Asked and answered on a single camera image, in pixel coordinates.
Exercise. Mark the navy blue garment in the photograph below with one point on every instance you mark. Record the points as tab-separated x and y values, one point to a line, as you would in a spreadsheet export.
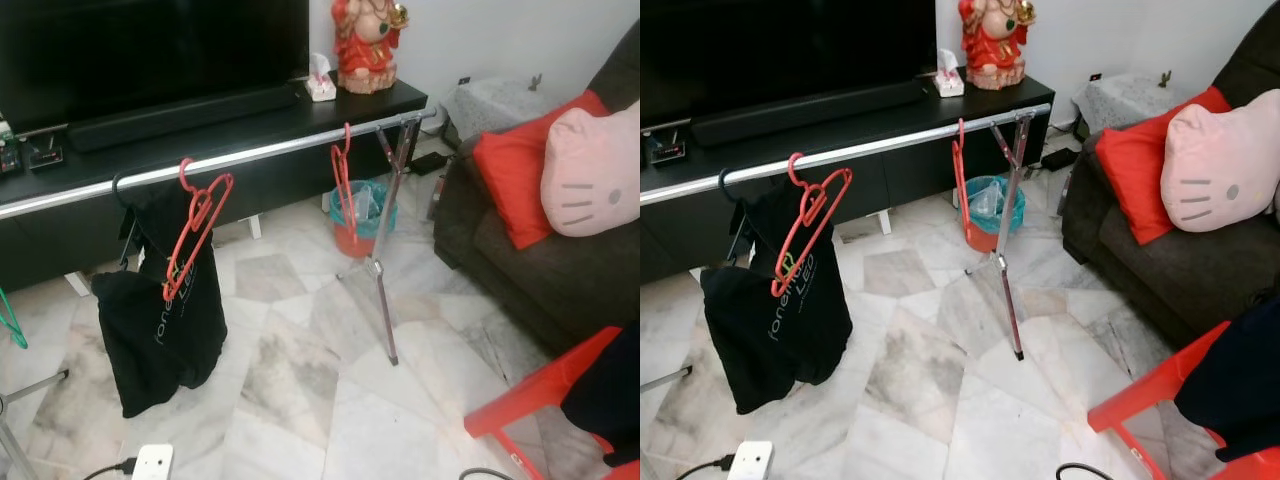
610	400
1235	390

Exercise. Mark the small brass figurine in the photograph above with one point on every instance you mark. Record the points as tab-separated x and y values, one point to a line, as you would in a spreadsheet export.
1165	78
535	82

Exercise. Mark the red plastic stool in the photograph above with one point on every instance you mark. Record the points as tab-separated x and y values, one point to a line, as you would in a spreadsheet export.
540	390
1150	390

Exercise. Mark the white lace-covered side table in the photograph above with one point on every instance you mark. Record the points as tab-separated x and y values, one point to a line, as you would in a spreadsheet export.
1125	100
490	105

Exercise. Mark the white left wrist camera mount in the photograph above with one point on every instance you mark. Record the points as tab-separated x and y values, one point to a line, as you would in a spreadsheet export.
750	460
152	463

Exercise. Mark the black hanger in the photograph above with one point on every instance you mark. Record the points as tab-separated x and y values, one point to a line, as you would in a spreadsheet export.
722	185
115	190

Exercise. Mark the pink cat face cushion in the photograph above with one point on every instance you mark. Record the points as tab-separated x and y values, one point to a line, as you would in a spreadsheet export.
595	170
1220	165

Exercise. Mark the black television cabinet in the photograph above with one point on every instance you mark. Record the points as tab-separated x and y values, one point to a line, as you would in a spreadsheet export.
920	180
300	185

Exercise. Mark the red cushion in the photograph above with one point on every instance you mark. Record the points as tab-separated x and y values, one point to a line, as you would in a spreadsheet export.
510	170
1130	165

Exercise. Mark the small black electronic box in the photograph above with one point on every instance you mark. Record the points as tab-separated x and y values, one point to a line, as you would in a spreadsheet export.
45	155
668	150

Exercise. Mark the white tissue box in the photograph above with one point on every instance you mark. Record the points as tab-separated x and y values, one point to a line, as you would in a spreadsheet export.
320	85
948	80

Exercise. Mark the black printed T-shirt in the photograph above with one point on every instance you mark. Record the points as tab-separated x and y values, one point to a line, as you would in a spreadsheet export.
770	340
150	330

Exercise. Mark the green plastic hanger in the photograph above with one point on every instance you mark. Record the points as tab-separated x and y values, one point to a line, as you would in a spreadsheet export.
20	338

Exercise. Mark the black flat television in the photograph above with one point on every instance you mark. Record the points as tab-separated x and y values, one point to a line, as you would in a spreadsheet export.
150	50
780	45

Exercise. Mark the red seated figurine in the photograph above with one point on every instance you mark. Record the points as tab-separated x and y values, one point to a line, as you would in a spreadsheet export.
365	45
995	40

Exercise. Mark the dark grey fabric sofa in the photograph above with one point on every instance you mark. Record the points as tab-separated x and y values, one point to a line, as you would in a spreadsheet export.
540	290
1150	280

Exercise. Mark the chrome clothes rack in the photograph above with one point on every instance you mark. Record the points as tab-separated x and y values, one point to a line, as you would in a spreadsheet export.
880	143
260	151

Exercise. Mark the black soundbar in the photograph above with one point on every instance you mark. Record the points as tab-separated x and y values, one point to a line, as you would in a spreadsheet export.
805	110
180	115

